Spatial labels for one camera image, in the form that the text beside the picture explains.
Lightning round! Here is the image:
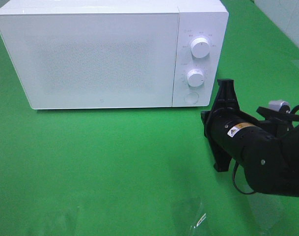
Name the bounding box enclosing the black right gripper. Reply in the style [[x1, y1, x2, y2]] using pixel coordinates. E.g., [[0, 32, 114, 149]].
[[201, 79, 282, 172]]

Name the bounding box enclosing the round white door button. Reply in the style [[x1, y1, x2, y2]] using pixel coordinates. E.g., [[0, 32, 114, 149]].
[[184, 92, 199, 104]]

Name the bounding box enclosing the white timer knob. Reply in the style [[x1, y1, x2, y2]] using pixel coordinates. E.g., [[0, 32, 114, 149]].
[[187, 69, 205, 88]]

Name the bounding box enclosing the white microwave door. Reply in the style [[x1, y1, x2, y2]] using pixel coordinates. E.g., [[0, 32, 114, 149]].
[[0, 13, 178, 110]]

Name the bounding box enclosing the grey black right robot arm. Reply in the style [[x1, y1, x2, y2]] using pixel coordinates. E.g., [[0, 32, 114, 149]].
[[201, 107, 299, 197]]

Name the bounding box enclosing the upper white power knob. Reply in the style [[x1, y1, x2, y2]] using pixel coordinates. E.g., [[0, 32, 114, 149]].
[[190, 36, 211, 59]]

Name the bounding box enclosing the white microwave oven body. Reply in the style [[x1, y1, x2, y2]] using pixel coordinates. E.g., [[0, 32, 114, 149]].
[[0, 0, 229, 107]]

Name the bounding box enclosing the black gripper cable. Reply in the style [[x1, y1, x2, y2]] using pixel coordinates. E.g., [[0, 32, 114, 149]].
[[231, 103, 299, 195]]

